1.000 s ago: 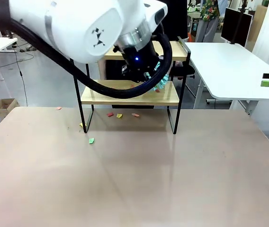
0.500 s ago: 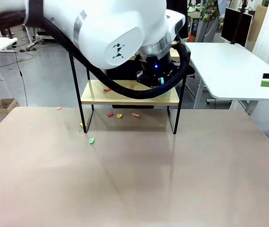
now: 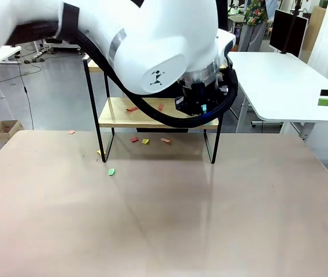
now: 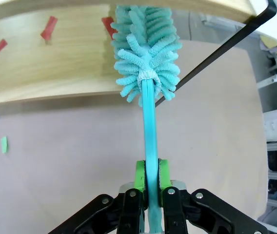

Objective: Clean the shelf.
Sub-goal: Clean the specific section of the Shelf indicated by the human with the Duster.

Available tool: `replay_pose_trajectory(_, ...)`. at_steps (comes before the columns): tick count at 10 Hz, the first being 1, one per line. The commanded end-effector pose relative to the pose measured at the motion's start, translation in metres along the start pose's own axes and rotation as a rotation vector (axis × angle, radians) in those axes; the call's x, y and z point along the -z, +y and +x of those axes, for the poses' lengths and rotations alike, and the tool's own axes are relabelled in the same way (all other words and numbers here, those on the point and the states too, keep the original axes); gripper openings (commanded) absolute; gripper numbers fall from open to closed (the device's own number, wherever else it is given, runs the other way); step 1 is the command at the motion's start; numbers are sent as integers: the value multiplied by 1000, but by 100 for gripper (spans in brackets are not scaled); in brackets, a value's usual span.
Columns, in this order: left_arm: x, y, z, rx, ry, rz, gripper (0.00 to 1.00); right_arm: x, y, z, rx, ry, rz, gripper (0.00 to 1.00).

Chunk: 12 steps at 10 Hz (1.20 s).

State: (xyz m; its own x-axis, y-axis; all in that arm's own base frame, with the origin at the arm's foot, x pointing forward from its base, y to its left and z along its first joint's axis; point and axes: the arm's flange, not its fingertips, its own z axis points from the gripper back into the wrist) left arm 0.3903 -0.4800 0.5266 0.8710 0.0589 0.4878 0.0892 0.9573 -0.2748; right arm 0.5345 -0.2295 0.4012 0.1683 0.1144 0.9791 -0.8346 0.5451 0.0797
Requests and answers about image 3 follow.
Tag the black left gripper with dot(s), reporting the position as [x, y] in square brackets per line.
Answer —
[194, 95]

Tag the green paper scrap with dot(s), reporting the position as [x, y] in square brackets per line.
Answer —
[111, 172]

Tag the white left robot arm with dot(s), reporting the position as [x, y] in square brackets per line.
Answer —
[152, 34]

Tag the pink scrap under shelf right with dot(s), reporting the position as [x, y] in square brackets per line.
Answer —
[165, 140]

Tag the short red paper scrap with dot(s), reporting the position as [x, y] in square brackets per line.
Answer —
[160, 107]

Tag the long red paper scrap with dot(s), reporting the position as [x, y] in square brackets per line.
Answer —
[132, 109]

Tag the small yellow paper scrap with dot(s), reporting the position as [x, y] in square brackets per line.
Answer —
[145, 141]

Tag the light wooden board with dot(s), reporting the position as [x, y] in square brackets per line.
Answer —
[315, 29]

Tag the small red paper scrap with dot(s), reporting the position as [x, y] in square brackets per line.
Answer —
[134, 139]

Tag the black stand pole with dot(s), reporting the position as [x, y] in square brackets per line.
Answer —
[292, 23]

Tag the black computer monitor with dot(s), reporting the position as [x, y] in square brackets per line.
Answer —
[279, 29]

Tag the person in floral shirt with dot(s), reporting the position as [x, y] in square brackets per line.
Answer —
[255, 14]

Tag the grey metal workbench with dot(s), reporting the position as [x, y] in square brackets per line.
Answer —
[63, 43]

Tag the brown cardboard box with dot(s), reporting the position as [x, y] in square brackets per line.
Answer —
[5, 130]

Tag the two-tier wooden shelf black frame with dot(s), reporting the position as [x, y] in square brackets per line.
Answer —
[115, 115]

